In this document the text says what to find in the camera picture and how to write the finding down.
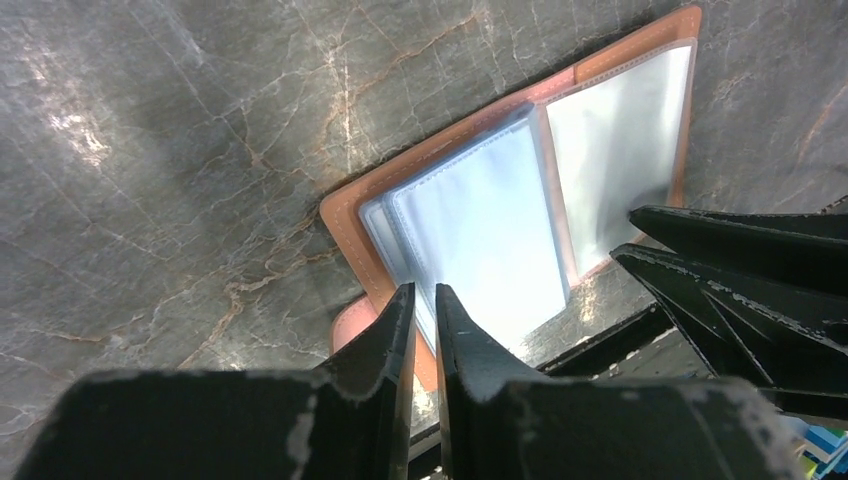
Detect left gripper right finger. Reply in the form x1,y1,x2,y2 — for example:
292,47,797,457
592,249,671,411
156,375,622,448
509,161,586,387
436,284,803,479

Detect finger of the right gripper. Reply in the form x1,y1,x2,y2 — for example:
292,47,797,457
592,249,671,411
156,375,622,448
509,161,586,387
629,206,847,295
612,244,847,421

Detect brown leather card holder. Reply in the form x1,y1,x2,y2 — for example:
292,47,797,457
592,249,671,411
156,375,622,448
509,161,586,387
320,6,702,391

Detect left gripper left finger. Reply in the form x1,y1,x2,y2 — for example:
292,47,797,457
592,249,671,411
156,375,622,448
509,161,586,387
16,284,415,479

